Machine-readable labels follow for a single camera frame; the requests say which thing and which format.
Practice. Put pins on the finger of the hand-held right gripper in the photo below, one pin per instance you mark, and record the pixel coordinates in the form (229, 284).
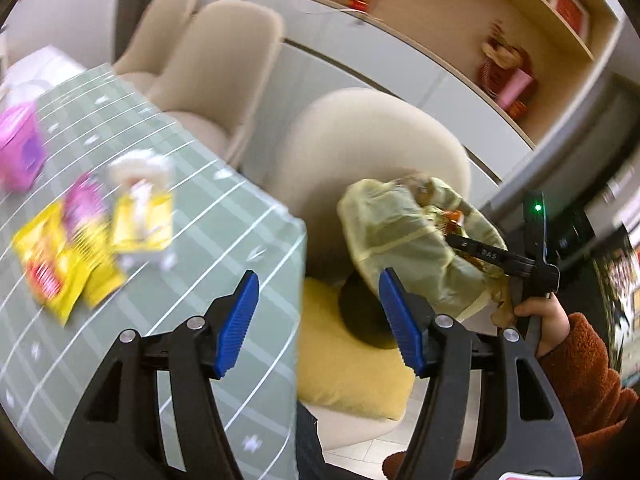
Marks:
(480, 251)

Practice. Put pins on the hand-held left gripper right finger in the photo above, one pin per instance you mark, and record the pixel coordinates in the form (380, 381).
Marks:
(402, 325)

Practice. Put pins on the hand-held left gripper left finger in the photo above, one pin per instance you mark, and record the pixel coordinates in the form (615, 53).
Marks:
(237, 325)

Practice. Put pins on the yellow-green cloth bag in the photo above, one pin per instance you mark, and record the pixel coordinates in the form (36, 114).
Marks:
(400, 230)

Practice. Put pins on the person's right hand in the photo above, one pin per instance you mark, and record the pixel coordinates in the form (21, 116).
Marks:
(547, 322)

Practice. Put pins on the yellow seat cushion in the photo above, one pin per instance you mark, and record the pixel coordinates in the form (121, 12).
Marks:
(345, 360)

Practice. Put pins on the colourful printed panel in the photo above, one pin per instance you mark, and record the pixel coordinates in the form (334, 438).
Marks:
(620, 310)

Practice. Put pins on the green checked tablecloth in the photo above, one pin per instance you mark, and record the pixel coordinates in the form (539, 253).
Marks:
(165, 240)

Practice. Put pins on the yellow white snack wrapper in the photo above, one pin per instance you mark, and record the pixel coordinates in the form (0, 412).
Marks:
(142, 210)

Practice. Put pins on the beige chair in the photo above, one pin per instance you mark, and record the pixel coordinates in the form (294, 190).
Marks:
(160, 35)
(360, 135)
(220, 75)

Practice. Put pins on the red gold decoration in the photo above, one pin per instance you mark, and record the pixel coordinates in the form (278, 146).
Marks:
(507, 72)

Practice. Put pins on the purple snack wrapper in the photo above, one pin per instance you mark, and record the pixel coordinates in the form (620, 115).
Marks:
(85, 215)

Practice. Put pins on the red yellow snack wrapper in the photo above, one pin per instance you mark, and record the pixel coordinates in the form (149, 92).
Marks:
(45, 260)

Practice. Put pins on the wooden wall shelf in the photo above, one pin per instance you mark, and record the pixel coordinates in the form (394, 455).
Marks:
(425, 30)

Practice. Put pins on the red picture frame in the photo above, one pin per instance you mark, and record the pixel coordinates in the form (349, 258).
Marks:
(570, 7)

